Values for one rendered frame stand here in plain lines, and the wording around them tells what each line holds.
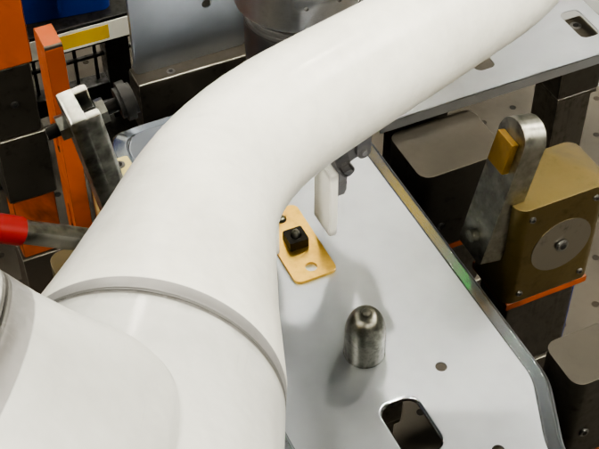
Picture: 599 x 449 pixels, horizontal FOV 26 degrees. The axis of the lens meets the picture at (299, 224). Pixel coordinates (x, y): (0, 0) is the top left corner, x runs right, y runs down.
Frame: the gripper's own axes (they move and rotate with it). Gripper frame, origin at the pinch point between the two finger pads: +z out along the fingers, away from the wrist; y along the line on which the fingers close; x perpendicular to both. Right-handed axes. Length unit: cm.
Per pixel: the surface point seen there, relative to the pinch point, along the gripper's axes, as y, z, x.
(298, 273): -1.4, 4.3, -3.2
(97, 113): -15.6, -17.0, -1.6
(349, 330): -1.5, 1.0, -12.6
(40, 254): -16.6, 26.2, 28.8
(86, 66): 0, 34, 67
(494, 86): 25.6, 4.5, 10.7
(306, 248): 0.4, 4.3, -1.0
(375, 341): 0.0, 1.6, -14.1
